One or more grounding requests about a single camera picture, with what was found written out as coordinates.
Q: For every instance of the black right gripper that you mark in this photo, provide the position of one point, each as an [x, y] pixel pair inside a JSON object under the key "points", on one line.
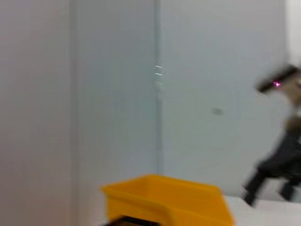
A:
{"points": [[284, 160]]}

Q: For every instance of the black mesh pen holder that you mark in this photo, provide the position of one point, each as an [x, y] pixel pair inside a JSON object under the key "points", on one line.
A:
{"points": [[131, 222]]}

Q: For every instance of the yellow plastic storage bin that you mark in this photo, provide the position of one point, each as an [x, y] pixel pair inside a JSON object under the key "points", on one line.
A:
{"points": [[169, 200]]}

